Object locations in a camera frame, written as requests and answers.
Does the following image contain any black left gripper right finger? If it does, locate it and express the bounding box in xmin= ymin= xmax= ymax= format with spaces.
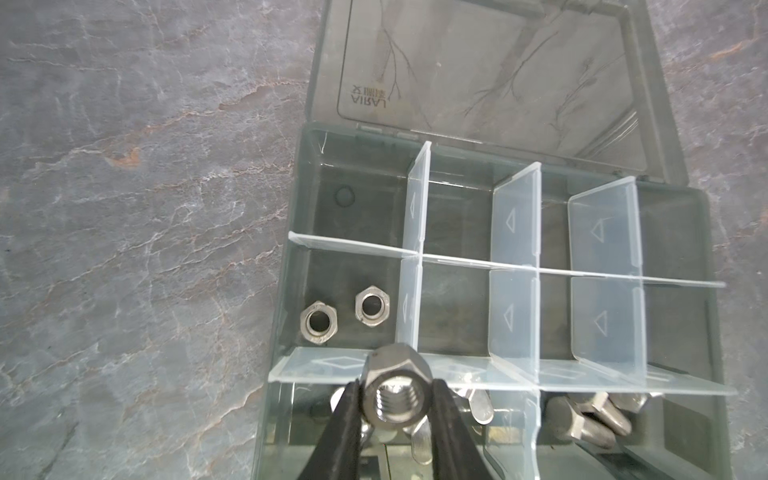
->
xmin=428 ymin=379 xmax=492 ymax=480

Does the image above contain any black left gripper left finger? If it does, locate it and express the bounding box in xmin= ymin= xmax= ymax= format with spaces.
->
xmin=298 ymin=380 xmax=362 ymax=479

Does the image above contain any steel wing nut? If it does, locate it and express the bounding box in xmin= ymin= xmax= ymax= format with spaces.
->
xmin=403 ymin=416 xmax=433 ymax=466
xmin=453 ymin=388 xmax=495 ymax=425

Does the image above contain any steel hex nut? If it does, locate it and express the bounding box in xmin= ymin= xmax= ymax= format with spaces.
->
xmin=300 ymin=301 xmax=338 ymax=345
xmin=355 ymin=285 xmax=390 ymax=328
xmin=361 ymin=343 xmax=433 ymax=430

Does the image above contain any steel hex bolt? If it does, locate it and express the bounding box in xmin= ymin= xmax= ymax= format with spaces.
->
xmin=608 ymin=392 xmax=663 ymax=414
xmin=567 ymin=392 xmax=633 ymax=436
xmin=543 ymin=396 xmax=617 ymax=449

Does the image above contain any green plastic organizer box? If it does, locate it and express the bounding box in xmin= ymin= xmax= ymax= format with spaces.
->
xmin=254 ymin=1 xmax=733 ymax=479

